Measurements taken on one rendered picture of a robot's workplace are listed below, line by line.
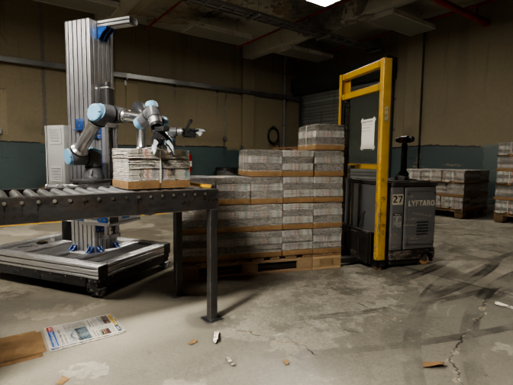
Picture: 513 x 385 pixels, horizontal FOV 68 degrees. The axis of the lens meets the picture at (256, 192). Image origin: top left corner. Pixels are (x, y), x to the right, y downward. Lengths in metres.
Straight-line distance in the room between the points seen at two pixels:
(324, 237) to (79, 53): 2.51
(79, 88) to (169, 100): 6.98
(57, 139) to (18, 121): 5.96
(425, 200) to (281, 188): 1.39
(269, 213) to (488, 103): 6.66
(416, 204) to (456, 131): 5.68
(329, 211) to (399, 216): 0.65
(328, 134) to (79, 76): 2.07
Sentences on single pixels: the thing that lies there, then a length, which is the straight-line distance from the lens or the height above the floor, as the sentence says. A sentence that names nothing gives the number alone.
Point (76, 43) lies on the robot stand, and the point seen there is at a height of 1.85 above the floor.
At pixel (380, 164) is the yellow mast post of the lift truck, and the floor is 0.94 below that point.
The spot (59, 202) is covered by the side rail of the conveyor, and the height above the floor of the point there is 0.77.
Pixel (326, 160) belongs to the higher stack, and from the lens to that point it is 3.40.
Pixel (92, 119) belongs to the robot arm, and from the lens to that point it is 2.68.
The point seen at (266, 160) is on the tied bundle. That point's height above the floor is 0.97.
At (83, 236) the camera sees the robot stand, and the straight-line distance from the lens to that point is 3.36.
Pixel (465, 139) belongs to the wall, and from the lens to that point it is 9.24.
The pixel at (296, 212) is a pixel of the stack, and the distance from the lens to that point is 3.31.
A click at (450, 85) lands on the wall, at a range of 9.53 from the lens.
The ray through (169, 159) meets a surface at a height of 0.97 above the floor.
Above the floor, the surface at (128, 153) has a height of 1.00.
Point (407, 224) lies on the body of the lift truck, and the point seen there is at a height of 0.40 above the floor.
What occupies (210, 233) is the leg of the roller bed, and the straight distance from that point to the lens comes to 2.27.
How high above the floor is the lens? 0.98
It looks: 5 degrees down
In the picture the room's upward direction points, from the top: 1 degrees clockwise
